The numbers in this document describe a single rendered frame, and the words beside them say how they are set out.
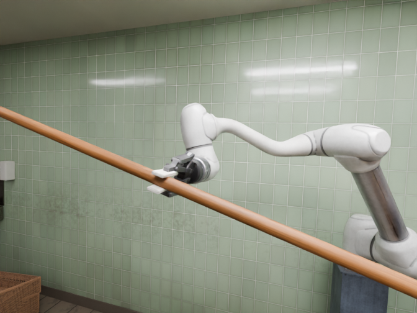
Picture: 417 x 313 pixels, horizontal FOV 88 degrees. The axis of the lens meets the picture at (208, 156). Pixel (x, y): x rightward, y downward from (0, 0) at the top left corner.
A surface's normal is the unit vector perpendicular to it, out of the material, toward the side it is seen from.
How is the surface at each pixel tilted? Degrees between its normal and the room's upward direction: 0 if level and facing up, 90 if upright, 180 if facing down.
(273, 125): 90
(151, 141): 90
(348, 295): 90
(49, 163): 90
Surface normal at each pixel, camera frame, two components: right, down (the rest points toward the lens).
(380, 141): 0.28, -0.03
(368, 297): -0.31, 0.04
